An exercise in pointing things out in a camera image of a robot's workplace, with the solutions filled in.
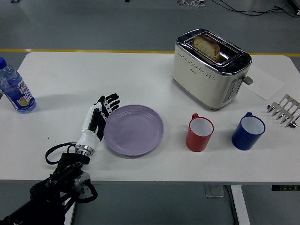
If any black floor cable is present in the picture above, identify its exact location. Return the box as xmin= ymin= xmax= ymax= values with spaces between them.
xmin=212 ymin=0 xmax=300 ymax=17

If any blue mug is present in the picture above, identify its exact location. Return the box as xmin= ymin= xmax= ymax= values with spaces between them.
xmin=231 ymin=112 xmax=266 ymax=151

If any red mug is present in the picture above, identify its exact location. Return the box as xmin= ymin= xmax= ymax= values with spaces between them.
xmin=185 ymin=113 xmax=215 ymax=153

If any white paper sheet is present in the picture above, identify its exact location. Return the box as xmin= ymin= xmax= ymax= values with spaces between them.
xmin=242 ymin=64 xmax=285 ymax=102

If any black under-table box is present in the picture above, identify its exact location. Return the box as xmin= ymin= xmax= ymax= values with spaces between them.
xmin=271 ymin=185 xmax=300 ymax=192

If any clear blue-capped drink bottle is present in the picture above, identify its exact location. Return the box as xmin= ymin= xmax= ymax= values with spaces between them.
xmin=0 ymin=56 xmax=37 ymax=114

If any white wire floor object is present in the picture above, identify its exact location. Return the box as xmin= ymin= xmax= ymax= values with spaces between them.
xmin=177 ymin=0 xmax=206 ymax=8

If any brown bread slice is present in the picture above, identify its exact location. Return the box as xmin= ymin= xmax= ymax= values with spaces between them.
xmin=192 ymin=35 xmax=221 ymax=63

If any black under-table cable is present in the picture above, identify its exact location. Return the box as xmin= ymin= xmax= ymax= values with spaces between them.
xmin=222 ymin=185 xmax=240 ymax=225

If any silver metal toast rack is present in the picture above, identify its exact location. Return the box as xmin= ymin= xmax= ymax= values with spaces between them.
xmin=266 ymin=94 xmax=300 ymax=129

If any purple round plate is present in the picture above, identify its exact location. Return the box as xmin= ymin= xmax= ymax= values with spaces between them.
xmin=103 ymin=104 xmax=165 ymax=158

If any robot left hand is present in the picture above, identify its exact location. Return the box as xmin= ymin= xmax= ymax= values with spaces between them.
xmin=75 ymin=93 xmax=121 ymax=150

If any white table leg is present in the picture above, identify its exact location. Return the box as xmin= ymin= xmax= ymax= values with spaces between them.
xmin=230 ymin=185 xmax=250 ymax=225
xmin=69 ymin=202 xmax=77 ymax=225

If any grey under-table control box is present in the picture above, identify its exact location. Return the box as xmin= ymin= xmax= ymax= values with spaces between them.
xmin=204 ymin=184 xmax=227 ymax=199

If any cream and chrome toaster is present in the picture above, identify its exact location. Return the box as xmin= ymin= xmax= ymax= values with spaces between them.
xmin=171 ymin=28 xmax=254 ymax=112

